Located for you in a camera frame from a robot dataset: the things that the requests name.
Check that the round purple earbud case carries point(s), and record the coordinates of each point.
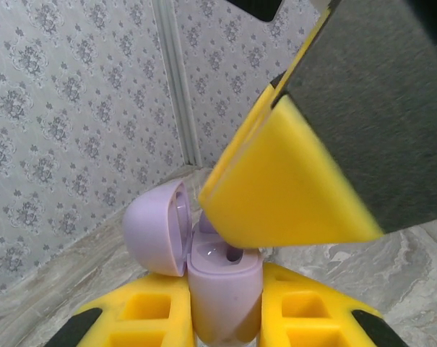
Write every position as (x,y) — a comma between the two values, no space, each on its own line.
(221,296)

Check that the aluminium corner post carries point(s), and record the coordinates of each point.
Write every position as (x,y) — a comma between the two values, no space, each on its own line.
(175,90)

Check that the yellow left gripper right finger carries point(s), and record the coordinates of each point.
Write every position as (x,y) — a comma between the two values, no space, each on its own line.
(272,311)

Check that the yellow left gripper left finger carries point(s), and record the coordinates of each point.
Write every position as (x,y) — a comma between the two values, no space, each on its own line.
(175,311)

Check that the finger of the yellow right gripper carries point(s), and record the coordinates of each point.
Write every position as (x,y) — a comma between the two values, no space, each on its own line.
(240,142)
(312,180)

